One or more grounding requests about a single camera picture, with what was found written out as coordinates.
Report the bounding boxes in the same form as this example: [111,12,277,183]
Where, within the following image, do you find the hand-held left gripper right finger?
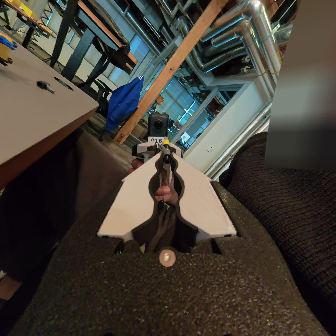
[168,152,238,247]

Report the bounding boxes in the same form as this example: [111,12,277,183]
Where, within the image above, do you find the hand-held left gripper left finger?
[97,152,166,247]

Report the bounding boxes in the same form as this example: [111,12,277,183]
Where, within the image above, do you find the yellow toy brick vehicle model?
[0,33,18,67]

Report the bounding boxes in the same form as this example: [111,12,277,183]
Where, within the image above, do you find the person's right forearm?
[219,131,336,331]

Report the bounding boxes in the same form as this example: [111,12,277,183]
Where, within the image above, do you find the person's right hand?
[131,160,179,208]

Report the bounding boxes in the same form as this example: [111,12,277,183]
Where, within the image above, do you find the blue jacket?
[106,76,145,132]

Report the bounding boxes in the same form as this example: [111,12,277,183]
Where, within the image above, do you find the black office chair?
[85,78,114,142]

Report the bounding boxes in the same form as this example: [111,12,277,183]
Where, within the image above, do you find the person's dark clothing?
[0,128,133,285]

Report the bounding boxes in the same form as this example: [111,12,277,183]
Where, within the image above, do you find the black desk with wooden top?
[50,0,139,82]
[0,0,55,49]

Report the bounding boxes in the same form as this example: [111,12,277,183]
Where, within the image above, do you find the metal ventilation ducts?
[123,0,284,87]

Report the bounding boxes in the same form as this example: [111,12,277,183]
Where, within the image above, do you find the wooden post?
[114,0,229,145]

